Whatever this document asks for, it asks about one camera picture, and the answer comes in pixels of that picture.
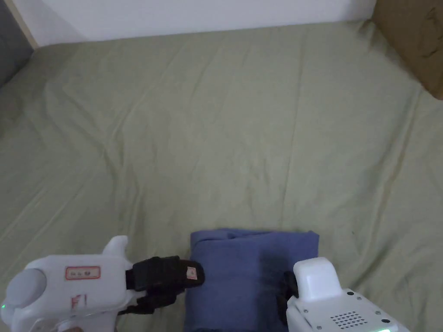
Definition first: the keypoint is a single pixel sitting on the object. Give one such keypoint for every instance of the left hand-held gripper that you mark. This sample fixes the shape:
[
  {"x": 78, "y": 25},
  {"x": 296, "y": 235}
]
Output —
[{"x": 62, "y": 294}]

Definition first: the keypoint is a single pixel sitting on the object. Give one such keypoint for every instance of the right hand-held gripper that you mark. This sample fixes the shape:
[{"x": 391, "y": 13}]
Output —
[{"x": 322, "y": 311}]

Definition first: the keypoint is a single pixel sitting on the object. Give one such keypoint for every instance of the dark blue garment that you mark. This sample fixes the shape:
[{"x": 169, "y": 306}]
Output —
[{"x": 235, "y": 276}]

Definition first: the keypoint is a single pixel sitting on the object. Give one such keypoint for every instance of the person's left hand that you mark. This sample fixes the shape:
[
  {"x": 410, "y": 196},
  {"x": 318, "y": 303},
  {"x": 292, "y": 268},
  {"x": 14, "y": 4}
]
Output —
[{"x": 74, "y": 330}]

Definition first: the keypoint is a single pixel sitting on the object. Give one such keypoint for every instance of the bed with pale green sheet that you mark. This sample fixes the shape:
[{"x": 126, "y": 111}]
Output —
[{"x": 207, "y": 121}]

